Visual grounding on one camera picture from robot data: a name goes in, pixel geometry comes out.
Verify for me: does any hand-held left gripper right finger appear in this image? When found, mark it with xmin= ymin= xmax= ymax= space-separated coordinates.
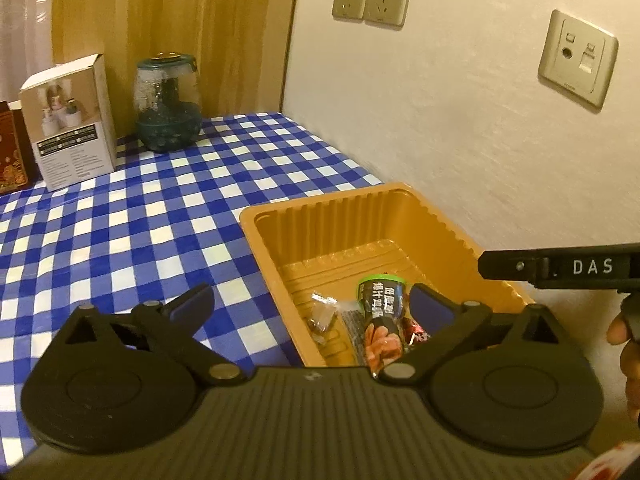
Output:
xmin=379 ymin=282 xmax=592 ymax=385

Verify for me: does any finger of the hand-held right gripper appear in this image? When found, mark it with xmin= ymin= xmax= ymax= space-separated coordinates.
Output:
xmin=477 ymin=248 xmax=538 ymax=281

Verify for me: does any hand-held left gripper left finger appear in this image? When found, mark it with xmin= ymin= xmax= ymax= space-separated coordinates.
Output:
xmin=37 ymin=283 xmax=246 ymax=387

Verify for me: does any large red snack packet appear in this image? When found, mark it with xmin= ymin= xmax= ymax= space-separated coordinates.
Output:
xmin=404 ymin=319 xmax=432 ymax=348

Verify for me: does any black green snack packet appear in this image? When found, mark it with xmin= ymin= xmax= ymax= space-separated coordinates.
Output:
xmin=356 ymin=274 xmax=407 ymax=378

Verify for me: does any clear packet of dark snack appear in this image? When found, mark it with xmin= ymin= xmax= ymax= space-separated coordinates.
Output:
xmin=337 ymin=310 xmax=371 ymax=361

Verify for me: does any tan candy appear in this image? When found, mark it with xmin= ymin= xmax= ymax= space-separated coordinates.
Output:
xmin=306 ymin=292 xmax=341 ymax=333

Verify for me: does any orange plastic tray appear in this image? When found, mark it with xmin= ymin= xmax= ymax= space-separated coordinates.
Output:
xmin=239 ymin=181 xmax=536 ymax=368

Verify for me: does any person's right hand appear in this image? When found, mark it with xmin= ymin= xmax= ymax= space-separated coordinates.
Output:
xmin=606 ymin=315 xmax=640 ymax=424

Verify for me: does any blue checked tablecloth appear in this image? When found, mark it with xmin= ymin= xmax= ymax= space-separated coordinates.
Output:
xmin=0 ymin=111 xmax=386 ymax=461

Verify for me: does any red white cloth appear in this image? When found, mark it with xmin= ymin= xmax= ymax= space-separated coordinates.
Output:
xmin=575 ymin=440 xmax=628 ymax=480

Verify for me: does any glass jar with green lid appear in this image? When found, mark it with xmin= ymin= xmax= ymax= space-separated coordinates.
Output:
xmin=136 ymin=52 xmax=203 ymax=153

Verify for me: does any white cardboard box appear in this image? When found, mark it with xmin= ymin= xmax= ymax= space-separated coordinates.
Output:
xmin=18 ymin=53 xmax=117 ymax=192

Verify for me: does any red patterned box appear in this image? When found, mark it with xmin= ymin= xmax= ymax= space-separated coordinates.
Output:
xmin=0 ymin=101 xmax=43 ymax=196

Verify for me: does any yellow curtain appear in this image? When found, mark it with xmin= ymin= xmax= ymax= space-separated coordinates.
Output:
xmin=50 ymin=0 xmax=303 ymax=131

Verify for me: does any white sheer curtain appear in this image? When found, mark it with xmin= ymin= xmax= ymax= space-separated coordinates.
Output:
xmin=0 ymin=0 xmax=56 ymax=106

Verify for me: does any wall data outlet panel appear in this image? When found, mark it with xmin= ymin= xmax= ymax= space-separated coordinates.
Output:
xmin=537 ymin=9 xmax=619 ymax=108

